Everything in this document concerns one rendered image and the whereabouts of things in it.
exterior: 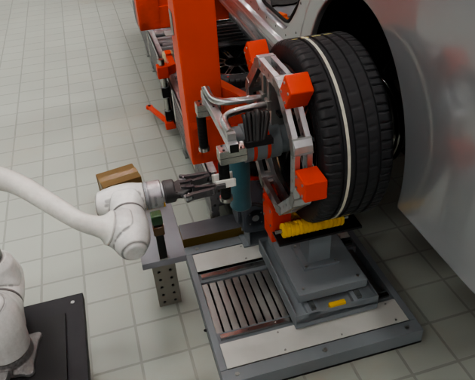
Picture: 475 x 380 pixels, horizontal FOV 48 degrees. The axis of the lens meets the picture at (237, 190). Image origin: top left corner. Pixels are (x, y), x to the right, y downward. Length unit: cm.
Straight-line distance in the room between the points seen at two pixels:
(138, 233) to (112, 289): 111
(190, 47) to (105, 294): 120
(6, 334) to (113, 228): 56
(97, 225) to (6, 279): 55
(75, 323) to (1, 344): 31
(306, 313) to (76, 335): 88
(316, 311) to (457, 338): 60
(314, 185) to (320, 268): 73
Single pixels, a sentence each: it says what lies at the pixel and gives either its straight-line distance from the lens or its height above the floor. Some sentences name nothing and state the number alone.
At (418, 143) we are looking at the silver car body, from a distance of 157.
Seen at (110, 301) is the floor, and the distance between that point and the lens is 256.
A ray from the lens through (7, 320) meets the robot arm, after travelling 187.
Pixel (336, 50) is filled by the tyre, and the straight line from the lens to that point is 177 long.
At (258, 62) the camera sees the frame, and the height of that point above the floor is 110.
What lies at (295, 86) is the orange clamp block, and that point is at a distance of 159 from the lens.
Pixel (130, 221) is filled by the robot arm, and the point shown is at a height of 88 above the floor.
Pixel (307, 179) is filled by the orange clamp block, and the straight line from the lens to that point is 162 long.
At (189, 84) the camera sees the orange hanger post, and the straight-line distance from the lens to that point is 221.
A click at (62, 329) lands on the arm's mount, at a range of 208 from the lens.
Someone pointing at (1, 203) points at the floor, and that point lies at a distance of 341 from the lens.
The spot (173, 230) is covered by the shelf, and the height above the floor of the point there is 45.
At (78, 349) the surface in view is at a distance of 202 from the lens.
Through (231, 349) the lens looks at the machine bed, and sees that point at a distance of 218.
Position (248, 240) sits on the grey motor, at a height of 11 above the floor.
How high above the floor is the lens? 181
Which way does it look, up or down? 36 degrees down
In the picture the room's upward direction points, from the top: 4 degrees counter-clockwise
